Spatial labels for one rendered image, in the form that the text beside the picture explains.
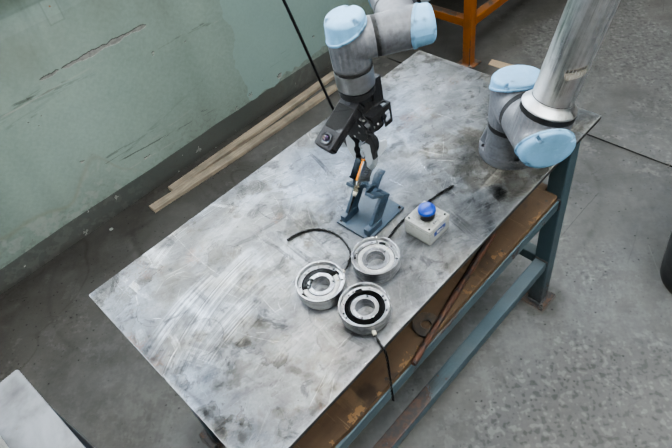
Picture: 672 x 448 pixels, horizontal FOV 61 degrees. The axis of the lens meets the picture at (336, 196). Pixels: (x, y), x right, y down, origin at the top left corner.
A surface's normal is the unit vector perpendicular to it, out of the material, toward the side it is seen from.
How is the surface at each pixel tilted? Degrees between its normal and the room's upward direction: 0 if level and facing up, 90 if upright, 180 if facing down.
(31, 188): 90
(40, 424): 0
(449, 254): 0
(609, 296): 0
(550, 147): 97
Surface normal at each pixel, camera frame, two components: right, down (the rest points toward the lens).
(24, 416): -0.13, -0.70
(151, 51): 0.71, 0.43
